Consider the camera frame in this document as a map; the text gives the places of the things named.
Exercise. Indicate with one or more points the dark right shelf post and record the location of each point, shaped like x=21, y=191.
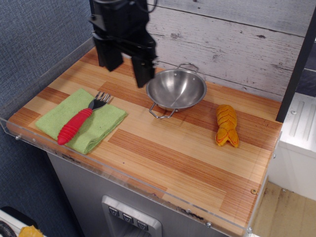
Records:
x=298, y=69

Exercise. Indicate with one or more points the grey toy fridge cabinet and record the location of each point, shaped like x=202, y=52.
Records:
x=85, y=188

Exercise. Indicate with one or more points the white toy sink unit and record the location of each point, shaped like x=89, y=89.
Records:
x=293, y=164

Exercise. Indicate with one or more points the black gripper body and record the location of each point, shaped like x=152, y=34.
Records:
x=123, y=23

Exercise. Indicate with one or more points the small steel two-handled pot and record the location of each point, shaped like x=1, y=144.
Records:
x=175, y=90

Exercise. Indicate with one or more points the dark left shelf post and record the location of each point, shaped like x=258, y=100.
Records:
x=96, y=19

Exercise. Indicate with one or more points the red handled metal fork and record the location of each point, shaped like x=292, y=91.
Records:
x=71, y=128

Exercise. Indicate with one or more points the orange felt toy fish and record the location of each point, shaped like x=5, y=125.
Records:
x=227, y=123

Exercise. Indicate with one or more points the yellow object bottom left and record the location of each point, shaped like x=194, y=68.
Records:
x=30, y=231

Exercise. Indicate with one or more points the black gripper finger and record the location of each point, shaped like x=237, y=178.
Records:
x=108, y=56
x=144, y=69

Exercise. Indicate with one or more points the clear acrylic edge guard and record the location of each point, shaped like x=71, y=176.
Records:
x=176, y=157

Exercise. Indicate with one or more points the silver toy dispenser panel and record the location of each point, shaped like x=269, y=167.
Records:
x=126, y=221

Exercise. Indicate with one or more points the dark shelf post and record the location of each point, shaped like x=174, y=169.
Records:
x=298, y=69
x=96, y=19

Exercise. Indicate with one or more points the green folded cloth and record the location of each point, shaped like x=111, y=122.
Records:
x=100, y=124

